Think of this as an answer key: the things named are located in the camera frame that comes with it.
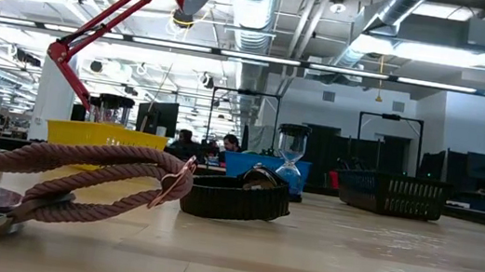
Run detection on black metal rig frame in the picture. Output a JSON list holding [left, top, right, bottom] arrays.
[[352, 109, 426, 179], [205, 85, 283, 158]]

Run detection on yellow plastic basket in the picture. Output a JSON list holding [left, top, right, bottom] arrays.
[[41, 116, 171, 182]]

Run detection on clear hourglass black caps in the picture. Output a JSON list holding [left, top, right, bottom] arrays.
[[86, 90, 137, 129]]

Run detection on red desk lamp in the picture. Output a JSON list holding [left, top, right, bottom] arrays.
[[39, 0, 215, 127]]

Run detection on blue sand hourglass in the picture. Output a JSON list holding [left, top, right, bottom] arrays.
[[269, 121, 313, 205]]

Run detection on blue plastic basket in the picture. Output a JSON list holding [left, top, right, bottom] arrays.
[[220, 149, 315, 200]]

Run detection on red object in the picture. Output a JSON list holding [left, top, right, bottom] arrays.
[[326, 169, 343, 191]]

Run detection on black plastic basket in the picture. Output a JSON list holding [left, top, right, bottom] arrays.
[[333, 166, 454, 225]]

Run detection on overhead LED light bar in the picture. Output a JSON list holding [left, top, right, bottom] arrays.
[[0, 15, 485, 99]]

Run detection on black woven band watch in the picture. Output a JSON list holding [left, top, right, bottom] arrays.
[[177, 155, 296, 230]]

